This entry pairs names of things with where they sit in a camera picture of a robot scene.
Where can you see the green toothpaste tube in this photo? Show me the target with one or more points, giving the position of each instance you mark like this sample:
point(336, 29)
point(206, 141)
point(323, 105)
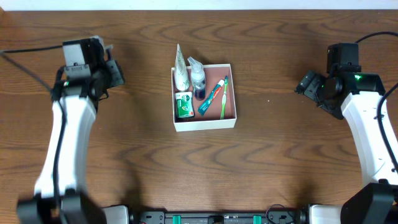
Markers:
point(206, 104)

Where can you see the white cosmetic tube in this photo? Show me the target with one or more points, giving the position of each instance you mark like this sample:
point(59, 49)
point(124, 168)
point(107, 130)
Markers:
point(181, 78)

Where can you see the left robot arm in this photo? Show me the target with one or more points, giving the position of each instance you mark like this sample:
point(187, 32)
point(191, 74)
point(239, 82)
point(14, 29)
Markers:
point(60, 194)

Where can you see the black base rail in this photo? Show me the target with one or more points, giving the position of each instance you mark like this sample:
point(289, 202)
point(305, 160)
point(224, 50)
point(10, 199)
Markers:
point(271, 216)

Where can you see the clear spray bottle dark liquid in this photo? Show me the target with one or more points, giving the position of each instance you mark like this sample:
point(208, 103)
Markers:
point(198, 79)

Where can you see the white cardboard box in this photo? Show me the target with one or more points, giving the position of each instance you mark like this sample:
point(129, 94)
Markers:
point(211, 119)

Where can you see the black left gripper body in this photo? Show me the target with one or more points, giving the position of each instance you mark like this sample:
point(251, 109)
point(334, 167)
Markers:
point(115, 72)

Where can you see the green soap packet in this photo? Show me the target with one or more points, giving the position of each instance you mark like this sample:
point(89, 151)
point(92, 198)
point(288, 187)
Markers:
point(184, 104)

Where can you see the green white toothbrush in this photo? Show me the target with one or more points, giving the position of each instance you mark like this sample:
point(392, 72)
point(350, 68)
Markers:
point(226, 80)

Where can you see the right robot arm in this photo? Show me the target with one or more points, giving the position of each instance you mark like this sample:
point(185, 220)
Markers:
point(359, 98)

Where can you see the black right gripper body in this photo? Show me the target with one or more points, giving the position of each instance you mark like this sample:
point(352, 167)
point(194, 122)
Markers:
point(310, 86)

